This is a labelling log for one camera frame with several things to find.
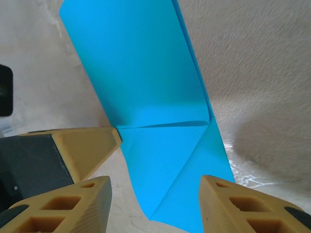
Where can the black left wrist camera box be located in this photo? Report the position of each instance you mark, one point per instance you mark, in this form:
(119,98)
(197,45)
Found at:
(6,89)

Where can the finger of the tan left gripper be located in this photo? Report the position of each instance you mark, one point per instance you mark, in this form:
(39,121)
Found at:
(82,150)

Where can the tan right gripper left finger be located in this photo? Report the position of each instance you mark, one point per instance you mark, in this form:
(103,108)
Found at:
(97,206)

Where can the blue square paper sheet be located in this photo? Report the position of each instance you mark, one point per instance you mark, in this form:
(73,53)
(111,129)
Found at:
(145,72)

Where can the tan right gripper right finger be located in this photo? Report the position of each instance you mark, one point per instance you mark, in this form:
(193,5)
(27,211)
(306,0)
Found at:
(213,211)

